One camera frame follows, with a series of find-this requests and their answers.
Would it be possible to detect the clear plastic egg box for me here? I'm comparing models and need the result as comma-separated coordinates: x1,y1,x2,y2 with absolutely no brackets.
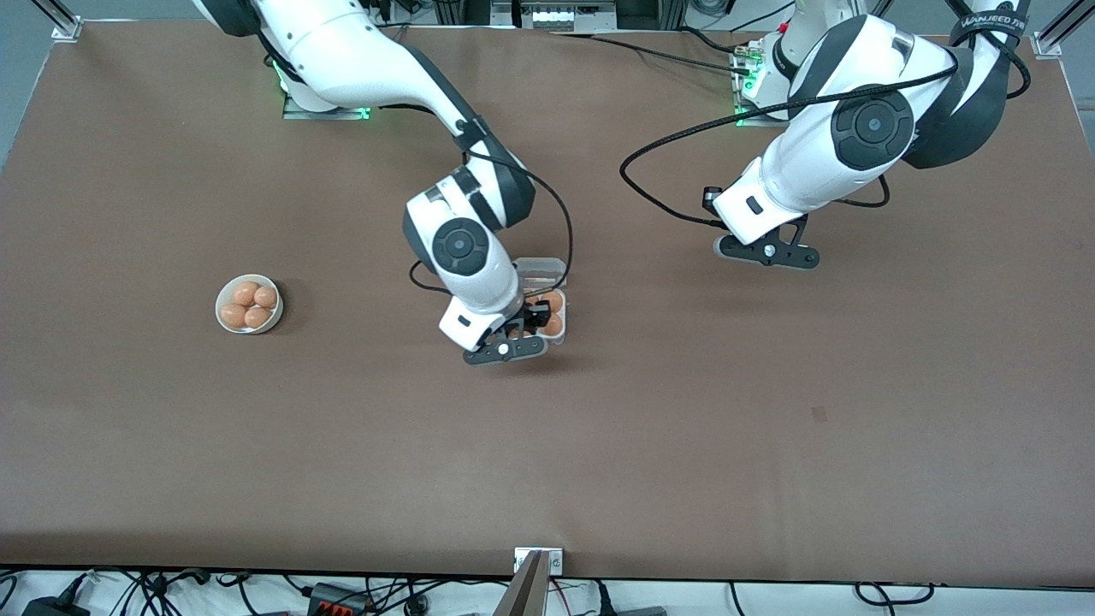
513,257,570,346

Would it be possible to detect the black and orange connector box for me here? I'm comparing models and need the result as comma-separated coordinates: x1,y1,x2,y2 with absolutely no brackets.
308,583,370,616

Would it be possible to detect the brown table cover sheet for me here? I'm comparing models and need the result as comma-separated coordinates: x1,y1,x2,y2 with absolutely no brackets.
0,19,1095,583

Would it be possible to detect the white power strip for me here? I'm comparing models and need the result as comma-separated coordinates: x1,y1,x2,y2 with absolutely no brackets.
513,0,619,33

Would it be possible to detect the white round bowl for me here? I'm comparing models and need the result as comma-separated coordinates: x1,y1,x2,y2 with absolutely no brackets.
215,274,285,335

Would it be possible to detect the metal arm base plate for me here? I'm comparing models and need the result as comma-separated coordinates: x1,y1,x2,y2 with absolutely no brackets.
282,86,373,121
733,43,792,129

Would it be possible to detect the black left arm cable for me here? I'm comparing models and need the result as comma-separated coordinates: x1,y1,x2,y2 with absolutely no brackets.
620,68,959,228

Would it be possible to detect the black cable on table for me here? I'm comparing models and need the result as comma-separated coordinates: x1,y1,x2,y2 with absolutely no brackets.
547,31,754,76

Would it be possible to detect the small metal clamp bracket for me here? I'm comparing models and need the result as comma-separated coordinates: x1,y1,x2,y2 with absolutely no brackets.
514,548,564,576

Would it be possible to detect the grey aluminium camera pole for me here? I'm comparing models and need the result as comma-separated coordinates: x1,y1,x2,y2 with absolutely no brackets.
494,550,548,616

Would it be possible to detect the aluminium corner frame profile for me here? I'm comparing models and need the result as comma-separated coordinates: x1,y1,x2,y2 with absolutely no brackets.
1031,0,1095,59
30,0,84,42

